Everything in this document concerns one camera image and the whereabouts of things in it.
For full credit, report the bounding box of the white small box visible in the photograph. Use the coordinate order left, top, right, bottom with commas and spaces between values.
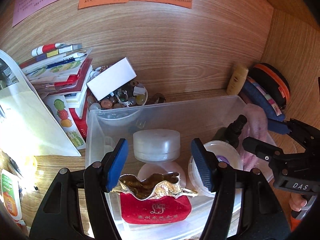
87, 57, 137, 100

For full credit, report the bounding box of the translucent white round jar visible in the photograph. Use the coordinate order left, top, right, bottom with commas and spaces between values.
133, 129, 181, 163

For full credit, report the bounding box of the right hand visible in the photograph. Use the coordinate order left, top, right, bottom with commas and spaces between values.
289, 192, 307, 212

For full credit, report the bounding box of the fruit sticker sheet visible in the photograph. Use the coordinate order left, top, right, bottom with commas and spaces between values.
44, 95, 86, 150

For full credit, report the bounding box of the red gold drawstring pouch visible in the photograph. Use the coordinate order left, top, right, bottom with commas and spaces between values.
112, 172, 198, 224

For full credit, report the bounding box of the black spray bottle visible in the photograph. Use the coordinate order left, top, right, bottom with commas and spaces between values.
212, 114, 247, 149

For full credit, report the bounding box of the pink rope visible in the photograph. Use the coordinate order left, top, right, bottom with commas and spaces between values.
236, 102, 277, 169

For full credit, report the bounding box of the stack of booklets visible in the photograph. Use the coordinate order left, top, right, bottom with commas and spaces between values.
20, 44, 93, 141

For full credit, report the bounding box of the pink round jar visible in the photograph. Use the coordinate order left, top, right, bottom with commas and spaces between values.
137, 161, 187, 187

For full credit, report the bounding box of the black orange round case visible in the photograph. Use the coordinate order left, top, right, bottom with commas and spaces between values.
248, 63, 291, 110

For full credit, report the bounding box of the cream cylindrical jar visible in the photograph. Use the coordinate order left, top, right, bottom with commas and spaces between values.
188, 140, 243, 198

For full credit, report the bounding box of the bowl of beads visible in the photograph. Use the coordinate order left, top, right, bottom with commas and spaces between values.
86, 65, 149, 127

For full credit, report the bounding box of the orange white tube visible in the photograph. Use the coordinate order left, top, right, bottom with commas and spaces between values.
1, 169, 22, 221

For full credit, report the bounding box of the clear plastic storage bin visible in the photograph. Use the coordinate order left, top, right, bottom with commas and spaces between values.
85, 95, 276, 240

